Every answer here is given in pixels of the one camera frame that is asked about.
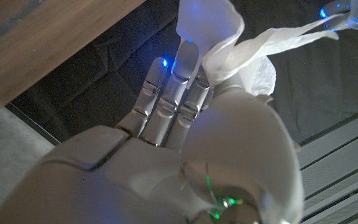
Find white tissue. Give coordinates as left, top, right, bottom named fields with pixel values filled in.
left=175, top=0, right=340, bottom=96

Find black backdrop curtain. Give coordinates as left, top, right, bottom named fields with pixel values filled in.
left=11, top=0, right=358, bottom=144

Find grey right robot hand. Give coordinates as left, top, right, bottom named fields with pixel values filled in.
left=0, top=39, right=306, bottom=224

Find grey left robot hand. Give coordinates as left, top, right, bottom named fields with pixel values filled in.
left=318, top=0, right=358, bottom=32

